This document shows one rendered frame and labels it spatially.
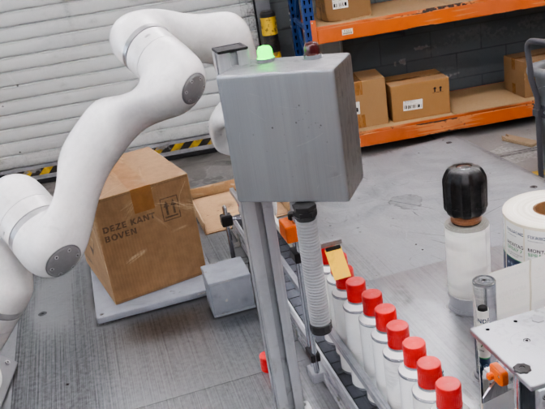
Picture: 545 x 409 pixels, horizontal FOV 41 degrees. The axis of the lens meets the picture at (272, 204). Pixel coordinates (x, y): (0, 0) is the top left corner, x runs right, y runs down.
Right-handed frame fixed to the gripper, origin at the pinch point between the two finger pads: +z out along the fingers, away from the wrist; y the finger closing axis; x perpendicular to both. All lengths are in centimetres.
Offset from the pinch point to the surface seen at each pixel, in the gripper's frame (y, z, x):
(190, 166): -286, 203, 22
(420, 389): 84, -43, -2
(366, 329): 66, -35, -2
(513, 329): 86, -54, 9
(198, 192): -47, 25, -9
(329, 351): 54, -14, -3
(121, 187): -3.4, -19.0, -33.3
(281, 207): -24.3, 19.1, 11.5
